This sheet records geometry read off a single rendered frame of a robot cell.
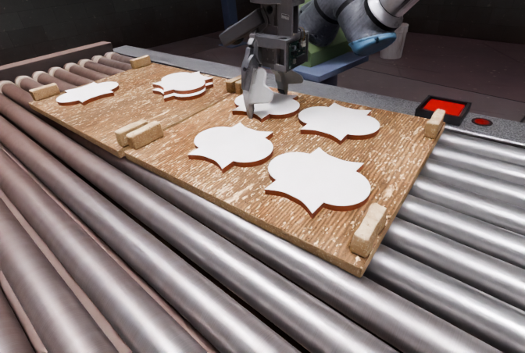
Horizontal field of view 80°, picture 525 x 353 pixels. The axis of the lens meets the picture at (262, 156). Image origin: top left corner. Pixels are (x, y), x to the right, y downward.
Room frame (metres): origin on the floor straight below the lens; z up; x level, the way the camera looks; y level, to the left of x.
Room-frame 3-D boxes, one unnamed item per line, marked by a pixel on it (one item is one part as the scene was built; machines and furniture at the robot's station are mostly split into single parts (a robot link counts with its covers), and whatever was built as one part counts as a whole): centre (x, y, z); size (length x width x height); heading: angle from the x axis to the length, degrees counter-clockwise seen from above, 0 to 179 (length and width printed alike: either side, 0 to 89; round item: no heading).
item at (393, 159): (0.45, -0.04, 0.93); 0.41 x 0.35 x 0.02; 50
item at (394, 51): (3.87, -1.69, 0.19); 0.30 x 0.30 x 0.37
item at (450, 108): (0.52, -0.34, 0.92); 0.06 x 0.06 x 0.01; 47
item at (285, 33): (0.56, -0.04, 1.08); 0.09 x 0.08 x 0.12; 50
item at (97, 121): (0.72, 0.28, 0.93); 0.41 x 0.35 x 0.02; 49
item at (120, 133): (0.49, 0.22, 0.95); 0.06 x 0.02 x 0.03; 139
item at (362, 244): (0.23, -0.10, 0.95); 0.06 x 0.02 x 0.03; 140
